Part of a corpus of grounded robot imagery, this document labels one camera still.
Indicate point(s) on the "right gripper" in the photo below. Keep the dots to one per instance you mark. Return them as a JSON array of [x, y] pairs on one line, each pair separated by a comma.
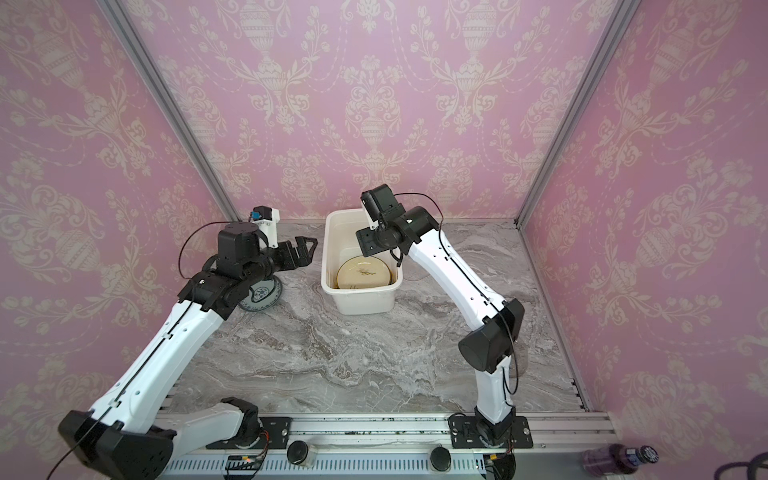
[[372, 241]]

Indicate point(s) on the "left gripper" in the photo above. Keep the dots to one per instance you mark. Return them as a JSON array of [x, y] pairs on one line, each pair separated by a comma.
[[304, 256]]

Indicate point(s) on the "cream plate bamboo pattern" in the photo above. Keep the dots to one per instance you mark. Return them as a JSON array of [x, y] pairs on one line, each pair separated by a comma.
[[363, 273]]

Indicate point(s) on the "teal patterned small plate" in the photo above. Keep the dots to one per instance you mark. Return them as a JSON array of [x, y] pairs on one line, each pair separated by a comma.
[[262, 295]]

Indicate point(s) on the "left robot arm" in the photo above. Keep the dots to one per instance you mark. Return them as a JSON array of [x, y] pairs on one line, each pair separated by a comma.
[[123, 435]]

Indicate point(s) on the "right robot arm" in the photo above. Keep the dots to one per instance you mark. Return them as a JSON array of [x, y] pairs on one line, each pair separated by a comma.
[[494, 322]]

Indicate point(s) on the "white plastic bin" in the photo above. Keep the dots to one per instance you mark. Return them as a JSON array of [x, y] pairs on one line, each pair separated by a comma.
[[340, 244]]

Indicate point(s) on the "clear glass plate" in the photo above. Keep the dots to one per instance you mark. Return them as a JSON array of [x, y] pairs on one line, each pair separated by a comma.
[[519, 364]]

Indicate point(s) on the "left black knob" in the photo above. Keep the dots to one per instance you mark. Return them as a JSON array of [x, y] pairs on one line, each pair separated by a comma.
[[298, 453]]

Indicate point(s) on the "black knob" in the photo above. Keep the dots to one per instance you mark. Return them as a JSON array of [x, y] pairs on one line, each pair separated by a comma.
[[440, 459], [298, 453]]

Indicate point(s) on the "right black knob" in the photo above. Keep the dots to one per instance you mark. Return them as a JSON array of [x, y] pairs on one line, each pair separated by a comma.
[[440, 459]]

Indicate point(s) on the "purple water bottle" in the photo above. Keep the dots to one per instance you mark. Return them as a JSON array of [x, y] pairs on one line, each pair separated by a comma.
[[617, 459]]

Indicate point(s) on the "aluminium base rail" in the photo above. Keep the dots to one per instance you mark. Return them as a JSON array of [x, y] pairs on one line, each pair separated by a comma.
[[397, 446]]

